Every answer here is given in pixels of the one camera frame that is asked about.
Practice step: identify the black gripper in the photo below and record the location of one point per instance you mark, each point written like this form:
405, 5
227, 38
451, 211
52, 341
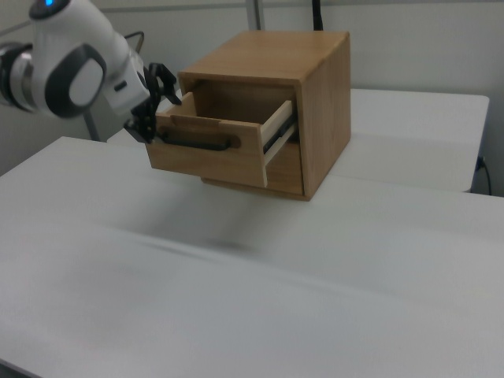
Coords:
151, 92

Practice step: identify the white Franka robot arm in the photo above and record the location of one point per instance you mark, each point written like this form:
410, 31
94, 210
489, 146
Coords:
71, 63

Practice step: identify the black metal drawer slide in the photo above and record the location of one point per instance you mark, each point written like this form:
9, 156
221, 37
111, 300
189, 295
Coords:
277, 132

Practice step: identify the wooden two-drawer cabinet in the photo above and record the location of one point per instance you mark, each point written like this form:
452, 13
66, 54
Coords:
327, 110

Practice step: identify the black background pole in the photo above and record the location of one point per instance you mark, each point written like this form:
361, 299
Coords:
318, 15

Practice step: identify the slanted aluminium frame post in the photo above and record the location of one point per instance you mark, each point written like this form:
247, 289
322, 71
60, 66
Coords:
92, 128

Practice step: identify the vertical aluminium frame post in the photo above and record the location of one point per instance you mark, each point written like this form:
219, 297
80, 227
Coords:
254, 13

